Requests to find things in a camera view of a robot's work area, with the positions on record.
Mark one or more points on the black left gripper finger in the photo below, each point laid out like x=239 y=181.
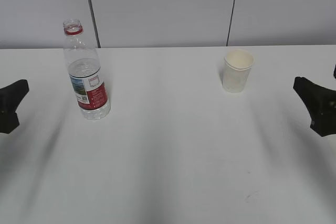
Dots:
x=11 y=97

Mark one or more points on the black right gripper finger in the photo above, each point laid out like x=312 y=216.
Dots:
x=320 y=103
x=334 y=74

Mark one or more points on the clear water bottle red label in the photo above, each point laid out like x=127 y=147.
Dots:
x=84 y=71

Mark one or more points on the white paper cup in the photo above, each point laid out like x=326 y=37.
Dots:
x=237 y=66

